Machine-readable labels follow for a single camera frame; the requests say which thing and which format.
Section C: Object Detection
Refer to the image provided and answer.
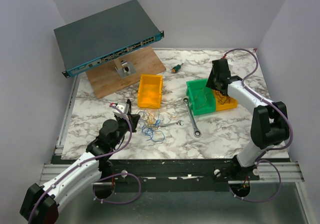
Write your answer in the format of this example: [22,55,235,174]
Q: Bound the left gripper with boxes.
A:
[110,112,141,148]

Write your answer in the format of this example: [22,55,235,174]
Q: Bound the blue yellow wires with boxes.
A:
[134,107,180,143]

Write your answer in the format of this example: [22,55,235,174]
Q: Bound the green plastic bin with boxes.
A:
[186,79,216,116]

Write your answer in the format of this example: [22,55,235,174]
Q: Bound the purple wire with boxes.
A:
[214,90,232,104]

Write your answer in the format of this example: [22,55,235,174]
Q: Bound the yellow wire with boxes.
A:
[193,87,213,109]

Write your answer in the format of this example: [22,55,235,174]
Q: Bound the yellow plastic bin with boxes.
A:
[212,90,238,112]
[137,74,163,109]

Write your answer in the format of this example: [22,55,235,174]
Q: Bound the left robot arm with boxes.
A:
[19,114,140,223]

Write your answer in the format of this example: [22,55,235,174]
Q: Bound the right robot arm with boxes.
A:
[206,59,290,180]

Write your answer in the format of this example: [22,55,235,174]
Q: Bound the black T-shaped socket tool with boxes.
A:
[126,99,132,114]

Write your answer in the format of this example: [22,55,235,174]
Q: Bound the small open-end wrench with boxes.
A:
[158,120,183,128]

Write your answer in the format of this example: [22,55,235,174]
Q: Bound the plywood board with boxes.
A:
[86,47,166,99]

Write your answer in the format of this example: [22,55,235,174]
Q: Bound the ratcheting combination wrench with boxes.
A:
[183,96,202,138]

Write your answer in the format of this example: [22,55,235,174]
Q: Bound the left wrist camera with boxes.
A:
[115,102,128,115]

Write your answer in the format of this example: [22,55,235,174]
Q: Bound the metal bracket stand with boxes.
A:
[114,59,136,79]

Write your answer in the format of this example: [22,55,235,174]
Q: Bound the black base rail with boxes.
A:
[88,158,259,198]

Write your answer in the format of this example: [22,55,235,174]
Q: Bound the grey network switch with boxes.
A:
[54,0,165,78]

